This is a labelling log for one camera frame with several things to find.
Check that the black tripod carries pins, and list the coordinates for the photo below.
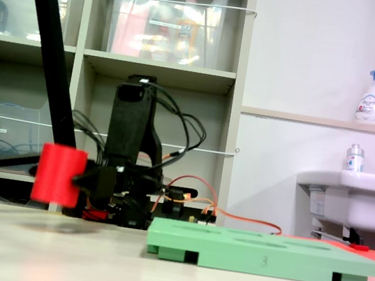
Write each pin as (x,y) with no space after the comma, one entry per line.
(51,46)

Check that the white sink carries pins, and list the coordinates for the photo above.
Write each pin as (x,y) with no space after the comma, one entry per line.
(358,201)

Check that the beige shelf unit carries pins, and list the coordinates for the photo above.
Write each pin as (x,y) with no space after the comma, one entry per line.
(183,72)

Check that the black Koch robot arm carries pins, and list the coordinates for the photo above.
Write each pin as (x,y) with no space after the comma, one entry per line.
(128,121)

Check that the red cylinder block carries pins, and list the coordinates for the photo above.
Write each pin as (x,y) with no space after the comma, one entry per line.
(57,175)

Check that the red arm base mount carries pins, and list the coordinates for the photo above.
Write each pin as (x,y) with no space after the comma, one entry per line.
(95,214)

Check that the bottle with pink cap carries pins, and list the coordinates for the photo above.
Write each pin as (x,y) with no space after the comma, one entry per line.
(187,31)

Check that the white foam soap bottle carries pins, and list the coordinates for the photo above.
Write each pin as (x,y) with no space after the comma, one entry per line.
(373,104)

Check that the small clear sanitizer bottle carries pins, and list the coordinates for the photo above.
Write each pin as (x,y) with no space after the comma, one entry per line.
(354,160)

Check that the small circuit board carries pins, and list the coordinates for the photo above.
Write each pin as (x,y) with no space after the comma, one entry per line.
(207,221)

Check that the large clear storage bin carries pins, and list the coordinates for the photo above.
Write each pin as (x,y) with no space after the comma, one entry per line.
(136,34)

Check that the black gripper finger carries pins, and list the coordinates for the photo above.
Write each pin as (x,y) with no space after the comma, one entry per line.
(88,178)
(33,170)

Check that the green shape sorting board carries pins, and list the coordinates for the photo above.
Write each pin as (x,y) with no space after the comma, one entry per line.
(244,258)

